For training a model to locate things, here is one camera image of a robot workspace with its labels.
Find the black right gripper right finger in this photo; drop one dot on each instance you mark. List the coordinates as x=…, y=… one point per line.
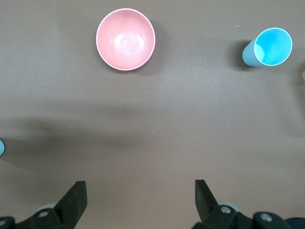
x=207, y=205

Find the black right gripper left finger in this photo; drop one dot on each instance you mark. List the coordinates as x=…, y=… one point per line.
x=71, y=205

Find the blue cup with white wad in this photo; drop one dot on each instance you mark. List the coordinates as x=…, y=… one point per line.
x=1, y=148

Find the dark navy round cup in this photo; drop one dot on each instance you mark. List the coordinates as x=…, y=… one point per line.
x=296, y=224

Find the empty blue plastic cup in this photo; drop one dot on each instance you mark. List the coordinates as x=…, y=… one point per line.
x=274, y=45

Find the pink plastic bowl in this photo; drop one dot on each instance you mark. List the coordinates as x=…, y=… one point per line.
x=125, y=39

